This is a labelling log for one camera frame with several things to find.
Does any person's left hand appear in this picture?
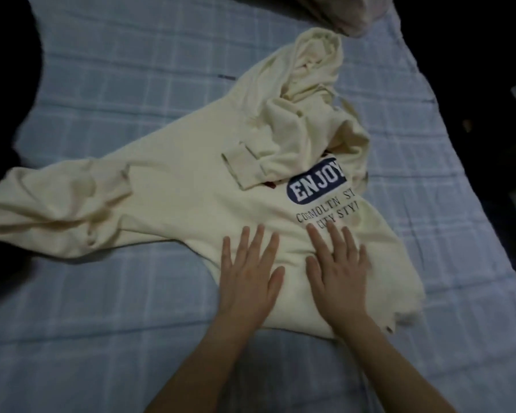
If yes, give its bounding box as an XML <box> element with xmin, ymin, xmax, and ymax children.
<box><xmin>217</xmin><ymin>224</ymin><xmax>286</xmax><ymax>328</ymax></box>

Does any black hoodie with white lettering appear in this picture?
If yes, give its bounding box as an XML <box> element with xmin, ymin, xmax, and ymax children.
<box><xmin>0</xmin><ymin>0</ymin><xmax>48</xmax><ymax>317</ymax></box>

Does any person's left forearm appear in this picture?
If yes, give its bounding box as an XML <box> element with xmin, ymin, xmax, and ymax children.
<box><xmin>144</xmin><ymin>311</ymin><xmax>265</xmax><ymax>413</ymax></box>

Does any person's right forearm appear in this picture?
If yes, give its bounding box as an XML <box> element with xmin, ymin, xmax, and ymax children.
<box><xmin>333</xmin><ymin>313</ymin><xmax>459</xmax><ymax>413</ymax></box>

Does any pinkish crumpled blanket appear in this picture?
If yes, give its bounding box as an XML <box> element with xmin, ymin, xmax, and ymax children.
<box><xmin>292</xmin><ymin>0</ymin><xmax>396</xmax><ymax>38</ymax></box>

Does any bed with blue plaid sheet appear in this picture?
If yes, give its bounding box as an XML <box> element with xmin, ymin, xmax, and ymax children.
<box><xmin>0</xmin><ymin>0</ymin><xmax>516</xmax><ymax>413</ymax></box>

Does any person's right hand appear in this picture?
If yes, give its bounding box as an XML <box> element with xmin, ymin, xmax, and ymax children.
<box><xmin>305</xmin><ymin>221</ymin><xmax>373</xmax><ymax>337</ymax></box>

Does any cream printed hoodie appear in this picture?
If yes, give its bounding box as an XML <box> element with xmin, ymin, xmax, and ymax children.
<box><xmin>0</xmin><ymin>26</ymin><xmax>427</xmax><ymax>340</ymax></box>

